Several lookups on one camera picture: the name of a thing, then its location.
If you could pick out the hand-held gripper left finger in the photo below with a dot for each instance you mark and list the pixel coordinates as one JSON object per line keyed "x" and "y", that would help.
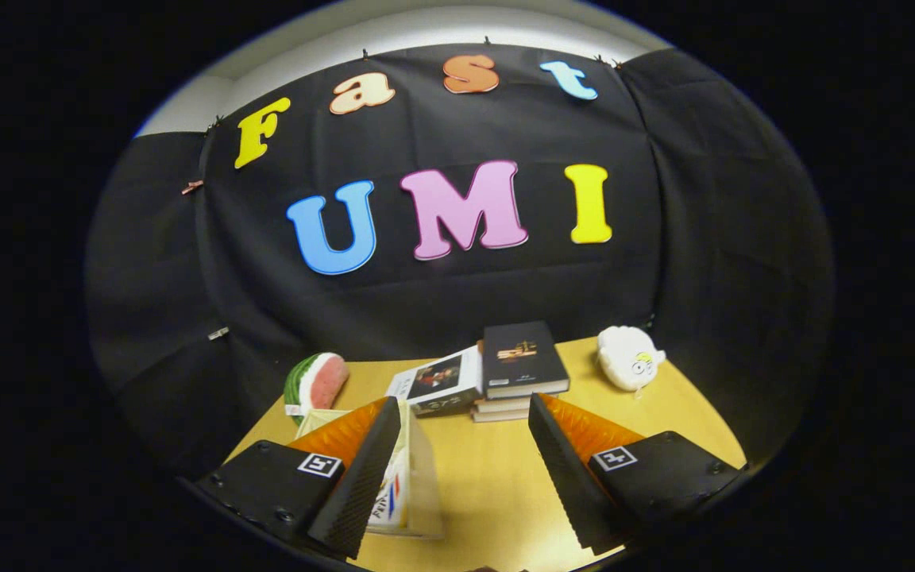
{"x": 358, "y": 485}

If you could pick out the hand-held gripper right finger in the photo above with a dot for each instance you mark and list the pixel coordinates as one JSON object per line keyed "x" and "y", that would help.
{"x": 569, "y": 477}

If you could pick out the white canvas shoe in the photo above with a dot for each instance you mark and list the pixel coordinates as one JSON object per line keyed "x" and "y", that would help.
{"x": 386, "y": 508}

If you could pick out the beige fabric storage box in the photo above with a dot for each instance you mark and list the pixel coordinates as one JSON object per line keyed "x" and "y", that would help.
{"x": 422, "y": 477}

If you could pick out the brown hardcover book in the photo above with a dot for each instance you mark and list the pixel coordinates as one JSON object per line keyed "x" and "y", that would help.
{"x": 501, "y": 404}
{"x": 497, "y": 415}

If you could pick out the watermelon slice plush toy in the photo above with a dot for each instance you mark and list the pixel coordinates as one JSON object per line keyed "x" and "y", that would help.
{"x": 322, "y": 381}

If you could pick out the white portrait cover book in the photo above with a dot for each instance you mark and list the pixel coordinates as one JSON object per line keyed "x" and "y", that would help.
{"x": 434, "y": 381}

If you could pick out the black hardcover book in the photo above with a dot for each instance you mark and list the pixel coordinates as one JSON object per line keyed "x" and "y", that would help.
{"x": 521, "y": 357}

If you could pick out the white plush toy with eyes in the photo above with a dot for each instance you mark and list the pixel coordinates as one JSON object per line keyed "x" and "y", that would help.
{"x": 624, "y": 357}

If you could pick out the black backdrop cloth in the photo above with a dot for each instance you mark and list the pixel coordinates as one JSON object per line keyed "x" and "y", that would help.
{"x": 465, "y": 294}

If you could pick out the pink clothespin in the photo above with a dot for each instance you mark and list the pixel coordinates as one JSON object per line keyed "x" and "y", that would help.
{"x": 192, "y": 187}

